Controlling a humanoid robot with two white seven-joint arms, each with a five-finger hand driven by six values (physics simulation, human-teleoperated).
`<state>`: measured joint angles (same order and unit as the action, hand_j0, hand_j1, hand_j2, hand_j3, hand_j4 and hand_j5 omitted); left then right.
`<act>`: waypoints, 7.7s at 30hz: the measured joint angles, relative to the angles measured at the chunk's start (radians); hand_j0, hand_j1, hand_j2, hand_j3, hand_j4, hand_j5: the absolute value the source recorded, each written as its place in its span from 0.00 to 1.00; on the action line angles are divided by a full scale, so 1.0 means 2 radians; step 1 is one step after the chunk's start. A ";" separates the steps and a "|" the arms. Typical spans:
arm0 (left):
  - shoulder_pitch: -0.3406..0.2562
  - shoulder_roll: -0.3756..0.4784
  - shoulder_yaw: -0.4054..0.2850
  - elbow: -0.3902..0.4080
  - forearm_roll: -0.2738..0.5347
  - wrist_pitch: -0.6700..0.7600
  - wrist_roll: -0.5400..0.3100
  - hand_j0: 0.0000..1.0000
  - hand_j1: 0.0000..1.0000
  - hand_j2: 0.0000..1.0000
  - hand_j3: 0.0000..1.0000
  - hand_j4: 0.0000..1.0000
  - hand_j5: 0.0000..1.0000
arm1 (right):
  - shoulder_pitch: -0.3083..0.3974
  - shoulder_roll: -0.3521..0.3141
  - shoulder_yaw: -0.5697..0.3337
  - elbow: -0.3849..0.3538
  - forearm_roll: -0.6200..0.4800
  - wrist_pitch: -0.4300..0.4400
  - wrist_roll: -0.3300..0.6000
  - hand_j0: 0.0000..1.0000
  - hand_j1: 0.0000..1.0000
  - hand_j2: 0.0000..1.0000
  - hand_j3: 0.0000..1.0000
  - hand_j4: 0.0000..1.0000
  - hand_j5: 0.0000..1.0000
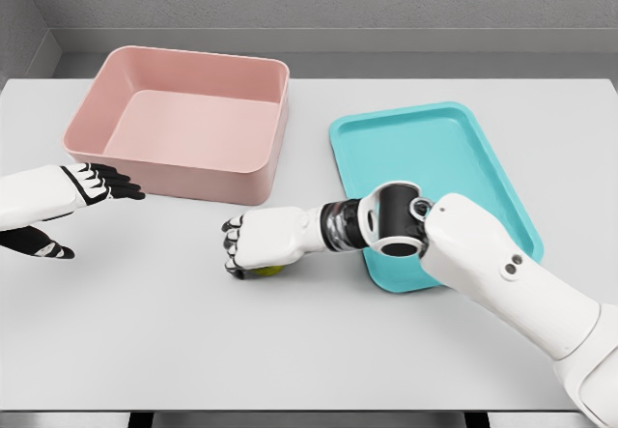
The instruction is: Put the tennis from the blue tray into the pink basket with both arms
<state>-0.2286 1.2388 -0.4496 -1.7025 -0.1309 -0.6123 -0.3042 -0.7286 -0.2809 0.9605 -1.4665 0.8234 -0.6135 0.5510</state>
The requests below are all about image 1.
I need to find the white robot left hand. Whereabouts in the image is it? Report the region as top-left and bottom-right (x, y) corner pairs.
(0, 162), (147, 261)

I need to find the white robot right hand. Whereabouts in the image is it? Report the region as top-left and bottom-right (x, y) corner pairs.
(221, 205), (313, 282)

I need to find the yellow-green tennis ball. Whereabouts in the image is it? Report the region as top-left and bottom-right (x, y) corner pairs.
(250, 264), (286, 280)

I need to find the pink rectangular basket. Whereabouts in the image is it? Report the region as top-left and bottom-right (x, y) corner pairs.
(62, 44), (291, 207)

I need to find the blue rectangular tray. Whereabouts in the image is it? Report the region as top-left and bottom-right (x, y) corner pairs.
(327, 101), (546, 296)

